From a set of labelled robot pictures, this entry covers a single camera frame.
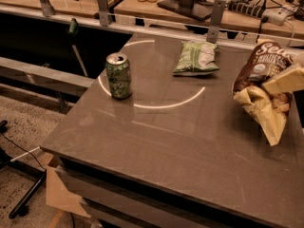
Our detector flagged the black monitor stand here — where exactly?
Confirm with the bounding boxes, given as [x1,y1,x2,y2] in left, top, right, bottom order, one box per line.
[157,0,213,21]

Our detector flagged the black stand leg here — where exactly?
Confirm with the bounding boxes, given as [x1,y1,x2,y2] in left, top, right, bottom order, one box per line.
[0,120,47,219]

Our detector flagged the metal bracket left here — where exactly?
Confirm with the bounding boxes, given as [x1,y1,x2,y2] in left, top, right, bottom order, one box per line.
[39,0,55,17]

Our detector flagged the brown multigrain chip bag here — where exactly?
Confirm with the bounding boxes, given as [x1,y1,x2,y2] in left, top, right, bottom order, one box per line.
[233,40,293,146]

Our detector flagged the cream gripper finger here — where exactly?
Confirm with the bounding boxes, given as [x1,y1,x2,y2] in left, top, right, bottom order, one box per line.
[262,63,304,94]

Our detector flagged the metal bracket right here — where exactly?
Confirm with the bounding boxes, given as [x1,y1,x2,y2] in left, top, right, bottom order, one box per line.
[206,0,226,43]

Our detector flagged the metal bracket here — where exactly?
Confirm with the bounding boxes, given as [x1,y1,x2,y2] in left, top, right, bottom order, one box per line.
[39,0,55,17]
[206,0,226,43]
[97,0,111,27]

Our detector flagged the white power adapter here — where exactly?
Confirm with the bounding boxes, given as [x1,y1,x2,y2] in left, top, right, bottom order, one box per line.
[262,8,293,26]

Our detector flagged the green handled tool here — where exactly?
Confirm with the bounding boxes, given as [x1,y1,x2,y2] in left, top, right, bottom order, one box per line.
[67,17,89,78]

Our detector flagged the metal bracket middle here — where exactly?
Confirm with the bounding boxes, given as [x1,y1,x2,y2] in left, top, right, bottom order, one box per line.
[97,0,111,27]

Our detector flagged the green jalapeno chip bag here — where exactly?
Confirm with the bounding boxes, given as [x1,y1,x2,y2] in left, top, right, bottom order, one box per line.
[173,41,219,76]

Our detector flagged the black power strip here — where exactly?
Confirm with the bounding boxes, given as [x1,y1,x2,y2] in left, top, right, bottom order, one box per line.
[228,0,265,19]

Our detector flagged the green soda can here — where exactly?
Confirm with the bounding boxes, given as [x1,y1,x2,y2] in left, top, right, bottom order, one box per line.
[105,52,132,99]

